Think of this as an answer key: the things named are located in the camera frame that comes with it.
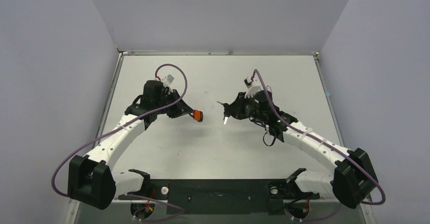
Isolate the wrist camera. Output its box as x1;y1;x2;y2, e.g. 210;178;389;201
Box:
161;74;174;88
244;77;263;98

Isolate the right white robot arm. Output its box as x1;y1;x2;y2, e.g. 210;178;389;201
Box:
222;91;386;209

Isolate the orange black padlock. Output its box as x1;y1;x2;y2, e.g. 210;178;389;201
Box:
191;110;204;122

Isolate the black key bunch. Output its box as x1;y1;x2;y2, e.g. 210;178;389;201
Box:
217;101;231;125

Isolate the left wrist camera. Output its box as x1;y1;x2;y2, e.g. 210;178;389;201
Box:
161;74;174;88

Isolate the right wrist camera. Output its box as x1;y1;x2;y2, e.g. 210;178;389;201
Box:
244;77;263;98

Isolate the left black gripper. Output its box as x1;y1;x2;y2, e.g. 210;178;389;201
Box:
155;89;193;119

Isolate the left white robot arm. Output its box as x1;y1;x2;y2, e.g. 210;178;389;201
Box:
67;77;203;210

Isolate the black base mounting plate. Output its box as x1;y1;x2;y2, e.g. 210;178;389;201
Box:
119;179;320;215

